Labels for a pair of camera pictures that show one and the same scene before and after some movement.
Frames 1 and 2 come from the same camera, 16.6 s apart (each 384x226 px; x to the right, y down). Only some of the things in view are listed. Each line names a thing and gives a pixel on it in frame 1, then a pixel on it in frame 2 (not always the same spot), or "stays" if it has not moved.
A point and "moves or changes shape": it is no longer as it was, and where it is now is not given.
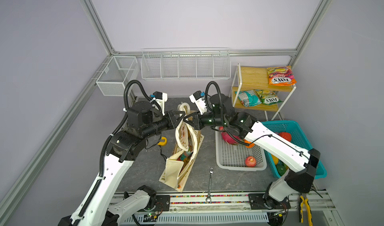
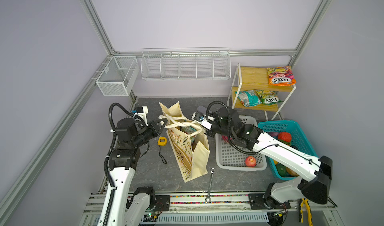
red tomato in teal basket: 286,135 stays
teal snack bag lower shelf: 249,98 stays
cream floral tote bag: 188,140 moves or changes shape
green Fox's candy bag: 268,97 stays
